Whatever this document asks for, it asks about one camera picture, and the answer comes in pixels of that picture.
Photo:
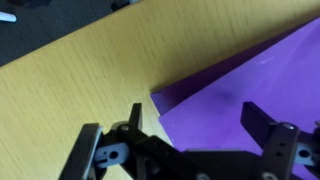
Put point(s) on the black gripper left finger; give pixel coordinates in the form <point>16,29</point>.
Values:
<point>83,153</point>

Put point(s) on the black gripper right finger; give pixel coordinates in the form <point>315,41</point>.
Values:
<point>278,146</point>

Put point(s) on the purple cloth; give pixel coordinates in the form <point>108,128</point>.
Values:
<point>266,80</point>

